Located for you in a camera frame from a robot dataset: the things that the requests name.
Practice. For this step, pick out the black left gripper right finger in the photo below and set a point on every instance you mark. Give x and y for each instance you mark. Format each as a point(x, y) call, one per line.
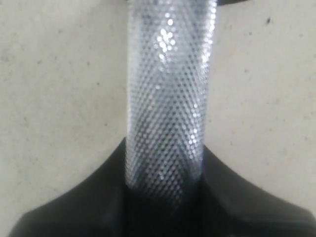
point(231, 206)

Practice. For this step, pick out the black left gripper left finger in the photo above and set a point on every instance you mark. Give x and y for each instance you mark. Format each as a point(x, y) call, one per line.
point(93, 208)

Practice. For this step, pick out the chrome dumbbell bar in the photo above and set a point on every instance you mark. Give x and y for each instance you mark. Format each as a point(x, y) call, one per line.
point(169, 50)

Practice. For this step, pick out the black weight plate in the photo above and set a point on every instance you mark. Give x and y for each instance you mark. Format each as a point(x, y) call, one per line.
point(226, 2)

